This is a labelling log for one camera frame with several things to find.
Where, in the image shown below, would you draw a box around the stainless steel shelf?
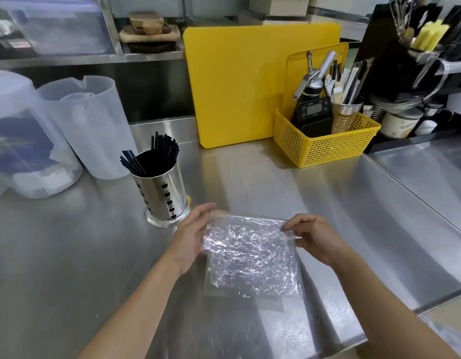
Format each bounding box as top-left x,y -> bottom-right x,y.
0,0 -> 188,69

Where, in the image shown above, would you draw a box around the person's left forearm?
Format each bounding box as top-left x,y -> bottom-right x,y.
76,255 -> 196,359

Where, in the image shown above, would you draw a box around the person's left hand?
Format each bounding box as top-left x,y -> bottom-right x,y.
171,203 -> 218,277

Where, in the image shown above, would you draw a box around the yellow sponge brush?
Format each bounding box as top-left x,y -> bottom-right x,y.
409,20 -> 450,51

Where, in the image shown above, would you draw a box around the black mug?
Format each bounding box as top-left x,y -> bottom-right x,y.
415,109 -> 455,137

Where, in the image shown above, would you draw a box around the perforated steel utensil cup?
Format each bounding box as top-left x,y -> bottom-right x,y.
331,98 -> 365,138

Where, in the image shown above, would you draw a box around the small yellow plastic board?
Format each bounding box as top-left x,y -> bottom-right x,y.
285,42 -> 350,112

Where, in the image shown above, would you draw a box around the clear crinkled plastic bag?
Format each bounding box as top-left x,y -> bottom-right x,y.
202,211 -> 304,298

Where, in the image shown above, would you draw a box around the bunch of utensils in cup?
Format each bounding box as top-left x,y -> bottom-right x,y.
326,58 -> 375,106

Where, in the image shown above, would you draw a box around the stack of wooden boards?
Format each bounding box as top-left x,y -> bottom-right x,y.
119,11 -> 181,54

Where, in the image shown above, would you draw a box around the yellow perforated plastic basket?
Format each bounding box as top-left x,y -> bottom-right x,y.
273,108 -> 382,169

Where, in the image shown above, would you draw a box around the large translucent container blue contents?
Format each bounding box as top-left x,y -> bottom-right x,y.
0,70 -> 83,201

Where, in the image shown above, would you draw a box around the translucent plastic pitcher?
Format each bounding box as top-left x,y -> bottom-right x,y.
37,75 -> 129,180

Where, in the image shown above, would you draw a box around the person's right forearm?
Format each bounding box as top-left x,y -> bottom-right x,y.
329,246 -> 461,359

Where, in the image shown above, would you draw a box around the black digital scale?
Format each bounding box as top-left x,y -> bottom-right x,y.
292,95 -> 333,128

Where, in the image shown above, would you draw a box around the clear plastic storage box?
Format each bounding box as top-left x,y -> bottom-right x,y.
0,0 -> 117,56

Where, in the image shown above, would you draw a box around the bundle of black straws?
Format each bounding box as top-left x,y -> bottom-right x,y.
120,132 -> 180,177

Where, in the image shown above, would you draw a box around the person's right hand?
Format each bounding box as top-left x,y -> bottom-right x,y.
284,214 -> 351,268

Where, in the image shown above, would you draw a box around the silver cream whipper siphon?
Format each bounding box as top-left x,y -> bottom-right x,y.
293,50 -> 337,102

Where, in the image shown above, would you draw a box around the beige cardboard box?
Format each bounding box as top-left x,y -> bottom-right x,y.
248,0 -> 310,17

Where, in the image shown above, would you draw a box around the steel utensil holder apple cutouts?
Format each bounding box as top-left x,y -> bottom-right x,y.
131,149 -> 190,229

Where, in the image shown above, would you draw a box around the large yellow cutting board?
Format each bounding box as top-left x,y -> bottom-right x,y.
182,23 -> 342,149

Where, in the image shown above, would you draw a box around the black utensil rack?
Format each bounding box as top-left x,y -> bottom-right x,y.
355,0 -> 461,103

